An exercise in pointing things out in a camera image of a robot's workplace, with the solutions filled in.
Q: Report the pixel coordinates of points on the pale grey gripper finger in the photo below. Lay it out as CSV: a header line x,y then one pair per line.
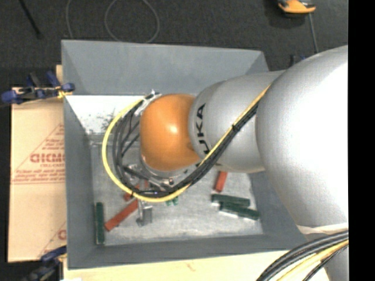
x,y
140,215
149,215

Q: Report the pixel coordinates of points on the red-brown flat block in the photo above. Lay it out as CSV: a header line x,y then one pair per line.
x,y
220,181
120,215

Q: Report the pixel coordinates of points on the dark green flat block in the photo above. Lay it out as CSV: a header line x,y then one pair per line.
x,y
100,224
241,212
231,200

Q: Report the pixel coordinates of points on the brown cardboard board, red print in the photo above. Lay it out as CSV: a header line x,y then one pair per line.
x,y
35,200

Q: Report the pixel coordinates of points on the grey metal bin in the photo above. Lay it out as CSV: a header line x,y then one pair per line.
x,y
175,69

